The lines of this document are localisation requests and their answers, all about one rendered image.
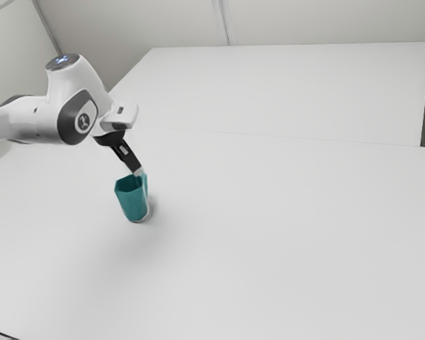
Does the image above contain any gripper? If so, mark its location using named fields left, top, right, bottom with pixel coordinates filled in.
left=93, top=130, right=145, bottom=178

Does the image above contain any teal faceted mug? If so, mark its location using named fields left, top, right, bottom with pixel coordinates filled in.
left=114, top=171, right=151, bottom=224

